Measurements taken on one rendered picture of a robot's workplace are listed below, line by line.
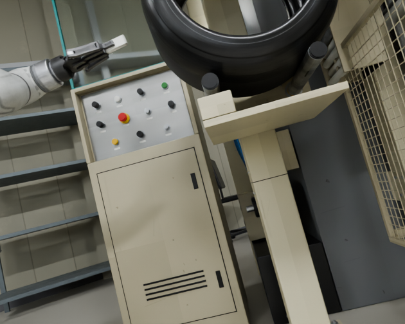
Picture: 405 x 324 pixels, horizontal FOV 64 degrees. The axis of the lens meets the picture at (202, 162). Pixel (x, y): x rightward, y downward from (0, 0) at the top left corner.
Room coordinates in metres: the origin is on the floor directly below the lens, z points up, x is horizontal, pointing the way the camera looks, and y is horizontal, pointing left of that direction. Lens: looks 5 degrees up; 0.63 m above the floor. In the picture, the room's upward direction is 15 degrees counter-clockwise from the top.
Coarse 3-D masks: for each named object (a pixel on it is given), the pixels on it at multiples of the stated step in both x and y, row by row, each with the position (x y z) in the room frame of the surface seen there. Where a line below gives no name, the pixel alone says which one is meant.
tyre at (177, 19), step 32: (160, 0) 0.80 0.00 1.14; (288, 0) 1.07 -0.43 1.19; (320, 0) 0.79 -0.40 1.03; (160, 32) 0.83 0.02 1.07; (192, 32) 0.79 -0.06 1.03; (288, 32) 0.79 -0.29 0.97; (320, 32) 0.83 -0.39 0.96; (192, 64) 0.84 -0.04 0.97; (224, 64) 0.82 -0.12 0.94; (256, 64) 0.82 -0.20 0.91; (288, 64) 0.85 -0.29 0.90
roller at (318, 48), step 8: (312, 48) 0.78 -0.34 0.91; (320, 48) 0.78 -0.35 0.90; (312, 56) 0.79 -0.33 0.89; (320, 56) 0.78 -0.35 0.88; (304, 64) 0.86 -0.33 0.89; (312, 64) 0.83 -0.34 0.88; (296, 72) 0.95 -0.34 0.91; (304, 72) 0.89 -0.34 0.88; (312, 72) 0.89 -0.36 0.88; (296, 80) 0.98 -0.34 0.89; (304, 80) 0.96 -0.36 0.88; (288, 88) 1.10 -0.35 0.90; (296, 88) 1.04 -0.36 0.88
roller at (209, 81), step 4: (204, 76) 0.81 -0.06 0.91; (208, 76) 0.80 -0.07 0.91; (212, 76) 0.80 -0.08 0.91; (216, 76) 0.81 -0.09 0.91; (204, 80) 0.81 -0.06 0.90; (208, 80) 0.80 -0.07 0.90; (212, 80) 0.80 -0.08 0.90; (216, 80) 0.80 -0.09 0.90; (204, 84) 0.81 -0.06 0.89; (208, 84) 0.80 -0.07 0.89; (212, 84) 0.80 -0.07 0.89; (216, 84) 0.81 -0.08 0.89; (204, 88) 0.81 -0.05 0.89; (208, 88) 0.81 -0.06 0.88; (212, 88) 0.81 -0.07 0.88; (216, 88) 0.82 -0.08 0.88; (204, 92) 0.86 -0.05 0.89; (208, 92) 0.83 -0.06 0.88; (212, 92) 0.83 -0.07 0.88; (216, 92) 0.85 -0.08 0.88
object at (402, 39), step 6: (390, 0) 3.56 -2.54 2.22; (384, 6) 3.63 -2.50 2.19; (396, 30) 3.56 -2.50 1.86; (390, 36) 3.66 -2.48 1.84; (402, 36) 3.57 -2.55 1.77; (396, 42) 3.69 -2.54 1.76; (402, 42) 3.55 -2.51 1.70; (396, 48) 3.76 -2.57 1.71; (402, 60) 4.16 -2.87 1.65; (402, 66) 4.13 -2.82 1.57; (402, 72) 4.10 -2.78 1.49
